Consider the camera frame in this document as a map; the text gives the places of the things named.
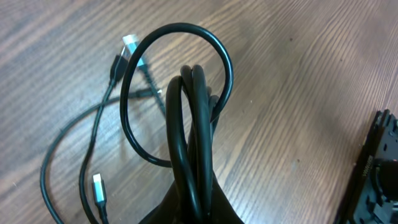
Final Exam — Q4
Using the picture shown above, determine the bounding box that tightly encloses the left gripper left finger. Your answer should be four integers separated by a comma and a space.
139, 183, 187, 224

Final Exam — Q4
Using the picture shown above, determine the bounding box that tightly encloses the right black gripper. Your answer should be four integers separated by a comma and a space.
334, 110, 397, 224

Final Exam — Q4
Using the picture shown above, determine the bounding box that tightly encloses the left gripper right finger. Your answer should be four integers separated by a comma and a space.
210, 174, 244, 224

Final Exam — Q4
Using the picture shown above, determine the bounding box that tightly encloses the black cable bundle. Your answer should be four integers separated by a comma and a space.
39, 22, 234, 224

